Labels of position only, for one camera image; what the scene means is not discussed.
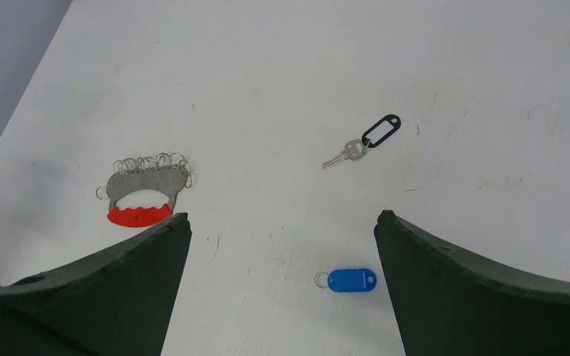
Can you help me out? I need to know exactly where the blue key tag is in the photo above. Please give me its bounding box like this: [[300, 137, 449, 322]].
[[314, 268, 378, 293]]

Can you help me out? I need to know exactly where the silver key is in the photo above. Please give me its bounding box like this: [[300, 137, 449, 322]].
[[322, 139, 367, 170]]

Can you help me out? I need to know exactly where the black key tag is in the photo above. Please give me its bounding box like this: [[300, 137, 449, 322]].
[[361, 114, 402, 148]]

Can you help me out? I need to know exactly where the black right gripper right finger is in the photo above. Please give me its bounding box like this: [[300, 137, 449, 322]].
[[374, 210, 570, 355]]

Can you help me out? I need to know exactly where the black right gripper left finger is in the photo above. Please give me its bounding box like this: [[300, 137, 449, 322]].
[[0, 213, 192, 355]]

